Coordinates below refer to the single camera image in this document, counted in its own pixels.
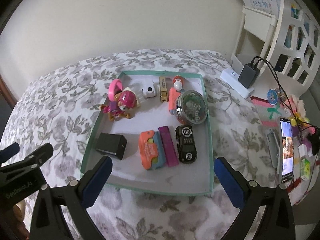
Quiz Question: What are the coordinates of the black charger cube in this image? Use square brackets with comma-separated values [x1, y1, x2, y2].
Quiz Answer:
[94, 133, 127, 160]

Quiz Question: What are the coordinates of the black toy car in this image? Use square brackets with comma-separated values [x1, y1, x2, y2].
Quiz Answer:
[175, 125, 197, 164]

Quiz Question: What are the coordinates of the orange blue puzzle block toy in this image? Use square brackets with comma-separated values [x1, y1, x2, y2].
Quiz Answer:
[138, 131, 167, 170]

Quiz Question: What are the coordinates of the purple bar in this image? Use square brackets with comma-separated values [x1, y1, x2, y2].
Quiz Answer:
[158, 126, 179, 167]

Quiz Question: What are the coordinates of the pink brown puppy figure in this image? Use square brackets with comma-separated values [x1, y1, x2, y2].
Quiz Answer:
[100, 90, 138, 121]

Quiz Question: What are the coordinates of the round tin of beads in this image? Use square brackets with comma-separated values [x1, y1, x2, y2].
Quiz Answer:
[175, 90, 208, 125]

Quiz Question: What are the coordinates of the pink bracelet band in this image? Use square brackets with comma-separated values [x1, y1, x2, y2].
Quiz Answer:
[108, 79, 123, 101]

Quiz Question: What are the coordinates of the white plug adapter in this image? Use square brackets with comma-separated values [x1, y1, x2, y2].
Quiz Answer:
[142, 86, 156, 99]

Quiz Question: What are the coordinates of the red white glue bottle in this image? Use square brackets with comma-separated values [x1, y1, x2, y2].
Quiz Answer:
[172, 75, 184, 92]

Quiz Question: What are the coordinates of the silver nail clipper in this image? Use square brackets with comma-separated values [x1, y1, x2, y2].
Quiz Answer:
[265, 128, 279, 168]

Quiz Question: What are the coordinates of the smartphone with lit screen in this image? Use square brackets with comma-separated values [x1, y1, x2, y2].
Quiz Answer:
[278, 117, 294, 184]

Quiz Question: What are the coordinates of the teal cardboard box lid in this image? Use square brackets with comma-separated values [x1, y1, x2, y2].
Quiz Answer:
[80, 70, 215, 197]

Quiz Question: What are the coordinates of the colourful octagonal toy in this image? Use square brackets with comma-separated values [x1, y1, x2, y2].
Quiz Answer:
[267, 88, 279, 105]

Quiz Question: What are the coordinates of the white power strip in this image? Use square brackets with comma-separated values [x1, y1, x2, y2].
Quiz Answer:
[220, 68, 254, 99]

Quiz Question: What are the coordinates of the dark grey charger brick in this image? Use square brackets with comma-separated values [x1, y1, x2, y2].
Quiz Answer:
[238, 63, 260, 88]

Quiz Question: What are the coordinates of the white shelf unit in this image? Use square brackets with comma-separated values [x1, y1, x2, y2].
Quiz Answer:
[231, 0, 319, 96]

